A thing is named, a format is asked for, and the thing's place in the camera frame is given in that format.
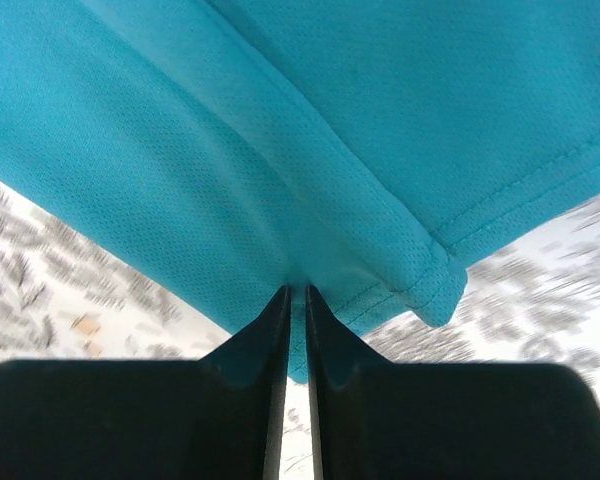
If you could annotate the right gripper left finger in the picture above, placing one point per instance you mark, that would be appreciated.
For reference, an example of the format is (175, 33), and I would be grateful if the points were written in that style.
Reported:
(218, 417)

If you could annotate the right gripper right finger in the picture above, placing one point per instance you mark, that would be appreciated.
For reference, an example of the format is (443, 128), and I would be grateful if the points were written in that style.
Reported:
(375, 419)

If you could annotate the teal t shirt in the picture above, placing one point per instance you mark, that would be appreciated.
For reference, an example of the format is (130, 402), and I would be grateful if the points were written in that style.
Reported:
(373, 149)

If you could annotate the floral table cloth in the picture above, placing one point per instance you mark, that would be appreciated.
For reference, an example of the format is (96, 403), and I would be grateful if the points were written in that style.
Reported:
(64, 297)

